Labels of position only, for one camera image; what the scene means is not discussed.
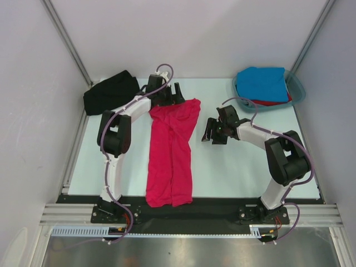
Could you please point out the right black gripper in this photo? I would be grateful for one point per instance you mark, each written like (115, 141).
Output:
(212, 124)

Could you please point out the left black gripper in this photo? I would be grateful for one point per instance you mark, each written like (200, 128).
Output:
(173, 99)

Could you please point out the pink t shirt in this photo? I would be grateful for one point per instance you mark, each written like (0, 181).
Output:
(169, 180)

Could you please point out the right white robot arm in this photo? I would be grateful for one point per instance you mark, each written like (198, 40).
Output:
(288, 160)

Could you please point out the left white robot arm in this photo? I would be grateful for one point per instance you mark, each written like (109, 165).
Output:
(114, 135)

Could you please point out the red t shirt in basket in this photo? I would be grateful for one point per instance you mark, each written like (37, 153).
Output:
(268, 103)

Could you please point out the blue t shirt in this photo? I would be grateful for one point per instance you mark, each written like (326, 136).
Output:
(262, 84)

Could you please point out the folded black t shirt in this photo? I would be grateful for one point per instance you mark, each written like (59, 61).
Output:
(111, 93)

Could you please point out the teal plastic basket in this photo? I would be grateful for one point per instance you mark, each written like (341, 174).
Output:
(294, 89)

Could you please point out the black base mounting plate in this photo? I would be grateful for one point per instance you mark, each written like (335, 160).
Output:
(204, 216)

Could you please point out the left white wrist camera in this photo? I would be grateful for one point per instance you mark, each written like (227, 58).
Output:
(164, 74)

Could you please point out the right slotted cable duct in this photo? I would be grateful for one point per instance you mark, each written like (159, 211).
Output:
(264, 231)

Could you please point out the slotted cable duct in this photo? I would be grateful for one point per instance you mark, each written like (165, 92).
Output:
(264, 231)
(89, 231)

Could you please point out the left aluminium corner post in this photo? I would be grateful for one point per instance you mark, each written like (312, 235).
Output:
(66, 39)

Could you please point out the aluminium corner post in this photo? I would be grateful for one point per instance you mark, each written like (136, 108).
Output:
(322, 17)
(66, 39)

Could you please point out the aluminium front frame rail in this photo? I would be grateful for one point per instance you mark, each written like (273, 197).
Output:
(320, 215)

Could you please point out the left slotted cable duct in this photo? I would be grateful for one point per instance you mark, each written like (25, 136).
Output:
(89, 231)

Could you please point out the right aluminium corner post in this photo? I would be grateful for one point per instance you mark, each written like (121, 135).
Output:
(322, 17)

